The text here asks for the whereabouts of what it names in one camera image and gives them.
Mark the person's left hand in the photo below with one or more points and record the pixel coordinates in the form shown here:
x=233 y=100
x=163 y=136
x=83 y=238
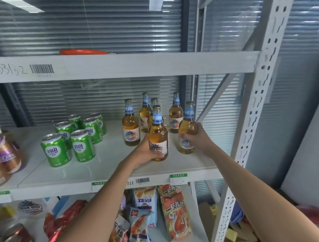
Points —
x=140 y=154

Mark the person's left forearm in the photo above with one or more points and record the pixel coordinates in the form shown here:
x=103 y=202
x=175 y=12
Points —
x=99 y=199

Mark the amber glass beer bottle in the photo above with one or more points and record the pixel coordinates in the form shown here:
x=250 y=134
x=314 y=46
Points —
x=188 y=123
x=157 y=134

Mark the cluster of green drink cans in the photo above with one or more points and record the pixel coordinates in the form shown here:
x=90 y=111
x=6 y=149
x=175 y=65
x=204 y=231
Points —
x=82 y=145

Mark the orange shrimp snack packet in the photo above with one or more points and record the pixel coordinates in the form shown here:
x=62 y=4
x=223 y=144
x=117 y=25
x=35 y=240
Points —
x=170 y=189
x=175 y=217

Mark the light blue box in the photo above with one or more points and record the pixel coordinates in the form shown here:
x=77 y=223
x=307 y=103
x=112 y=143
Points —
x=59 y=205

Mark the red bag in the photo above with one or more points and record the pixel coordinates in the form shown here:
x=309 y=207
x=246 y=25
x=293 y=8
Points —
x=309 y=213

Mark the red drink can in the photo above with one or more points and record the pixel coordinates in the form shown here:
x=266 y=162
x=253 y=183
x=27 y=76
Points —
x=15 y=233

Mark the brown cardboard piece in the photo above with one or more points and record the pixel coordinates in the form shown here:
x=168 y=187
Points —
x=206 y=217

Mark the light blue shrimp packet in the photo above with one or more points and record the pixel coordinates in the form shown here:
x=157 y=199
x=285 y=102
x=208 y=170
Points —
x=139 y=225

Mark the person's right hand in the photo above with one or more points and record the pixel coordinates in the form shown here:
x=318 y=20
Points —
x=200 y=138

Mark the group of amber beer bottles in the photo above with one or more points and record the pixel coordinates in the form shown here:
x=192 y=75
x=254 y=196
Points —
x=130 y=129

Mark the blue white snack packet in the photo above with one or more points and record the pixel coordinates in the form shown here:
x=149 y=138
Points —
x=145 y=202

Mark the person's left thumb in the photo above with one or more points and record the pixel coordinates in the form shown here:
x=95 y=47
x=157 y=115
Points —
x=157 y=156

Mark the grey metal shelving rack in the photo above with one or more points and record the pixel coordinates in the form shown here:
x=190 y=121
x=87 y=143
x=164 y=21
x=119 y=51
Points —
x=149 y=65

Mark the white paper tag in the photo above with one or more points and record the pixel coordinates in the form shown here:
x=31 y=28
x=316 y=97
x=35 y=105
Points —
x=157 y=4

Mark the purple drink bottle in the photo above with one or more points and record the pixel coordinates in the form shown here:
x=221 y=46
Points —
x=10 y=154

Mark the grey window blinds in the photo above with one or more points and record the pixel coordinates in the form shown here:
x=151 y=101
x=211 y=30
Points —
x=99 y=27

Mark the green white price label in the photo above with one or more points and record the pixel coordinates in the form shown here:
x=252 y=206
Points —
x=178 y=178
x=98 y=186
x=5 y=197

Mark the white barcode sticker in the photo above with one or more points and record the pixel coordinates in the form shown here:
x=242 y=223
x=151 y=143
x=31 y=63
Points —
x=142 y=180
x=41 y=68

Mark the red snack packets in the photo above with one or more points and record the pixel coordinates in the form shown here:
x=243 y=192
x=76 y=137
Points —
x=63 y=219

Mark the person's right forearm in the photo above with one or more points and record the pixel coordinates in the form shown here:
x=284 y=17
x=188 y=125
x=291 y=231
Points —
x=249 y=189

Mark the white orange snack packet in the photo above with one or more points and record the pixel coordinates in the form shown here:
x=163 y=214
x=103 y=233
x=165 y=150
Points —
x=121 y=230

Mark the person's right thumb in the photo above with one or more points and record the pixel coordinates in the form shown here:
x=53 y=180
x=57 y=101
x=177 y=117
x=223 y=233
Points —
x=187 y=138

